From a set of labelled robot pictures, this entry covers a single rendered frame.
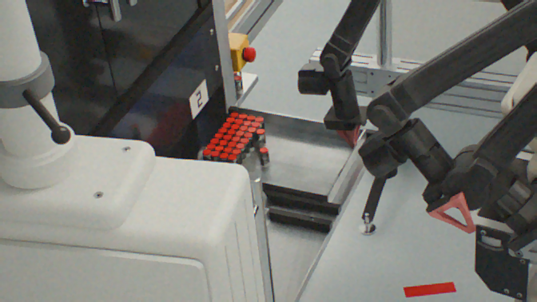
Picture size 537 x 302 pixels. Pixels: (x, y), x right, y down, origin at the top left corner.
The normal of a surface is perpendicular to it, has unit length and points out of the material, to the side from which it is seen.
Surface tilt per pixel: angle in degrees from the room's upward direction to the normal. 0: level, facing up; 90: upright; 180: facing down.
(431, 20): 90
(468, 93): 90
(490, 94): 90
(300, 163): 0
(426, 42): 90
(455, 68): 78
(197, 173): 0
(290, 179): 0
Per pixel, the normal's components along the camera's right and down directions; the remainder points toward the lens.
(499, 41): -0.42, 0.41
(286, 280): -0.09, -0.79
